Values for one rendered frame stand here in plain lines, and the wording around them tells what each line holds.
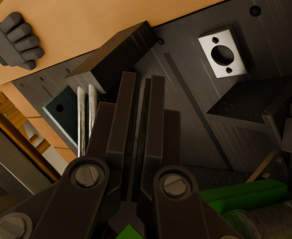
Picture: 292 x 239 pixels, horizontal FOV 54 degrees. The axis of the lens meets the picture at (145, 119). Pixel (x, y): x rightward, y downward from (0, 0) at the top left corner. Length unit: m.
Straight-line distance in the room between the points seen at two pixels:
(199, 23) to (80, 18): 0.19
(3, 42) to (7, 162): 0.41
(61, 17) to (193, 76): 0.23
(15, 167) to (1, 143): 0.02
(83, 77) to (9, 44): 0.33
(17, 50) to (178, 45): 0.36
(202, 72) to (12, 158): 0.24
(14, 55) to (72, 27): 0.19
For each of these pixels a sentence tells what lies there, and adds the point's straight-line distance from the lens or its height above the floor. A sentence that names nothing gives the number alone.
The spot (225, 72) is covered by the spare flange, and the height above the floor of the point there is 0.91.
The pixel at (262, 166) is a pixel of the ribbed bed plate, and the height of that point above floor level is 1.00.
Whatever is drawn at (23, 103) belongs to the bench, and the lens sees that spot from 0.96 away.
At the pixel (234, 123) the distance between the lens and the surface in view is 0.31.
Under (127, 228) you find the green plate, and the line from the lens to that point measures 0.28.
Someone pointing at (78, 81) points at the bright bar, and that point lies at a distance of 0.34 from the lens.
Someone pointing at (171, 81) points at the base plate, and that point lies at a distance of 0.41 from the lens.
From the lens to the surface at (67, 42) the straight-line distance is 0.52.
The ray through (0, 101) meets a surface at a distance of 3.64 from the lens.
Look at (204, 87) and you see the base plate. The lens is 0.38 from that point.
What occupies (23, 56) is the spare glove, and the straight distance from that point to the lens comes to 0.62.
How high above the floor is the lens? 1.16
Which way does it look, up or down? 31 degrees down
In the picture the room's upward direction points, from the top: 141 degrees counter-clockwise
